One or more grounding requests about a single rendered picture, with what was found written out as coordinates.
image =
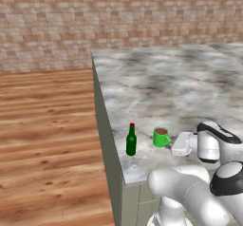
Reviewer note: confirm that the green glass bottle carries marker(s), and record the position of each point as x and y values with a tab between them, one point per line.
131	142

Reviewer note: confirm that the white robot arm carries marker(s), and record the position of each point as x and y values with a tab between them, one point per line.
190	192

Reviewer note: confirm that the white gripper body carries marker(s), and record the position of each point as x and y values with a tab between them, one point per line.
181	144

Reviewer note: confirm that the green mug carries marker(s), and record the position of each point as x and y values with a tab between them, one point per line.
160	137

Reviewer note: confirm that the grey-green kitchen island cabinet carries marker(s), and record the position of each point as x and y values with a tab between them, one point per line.
109	147

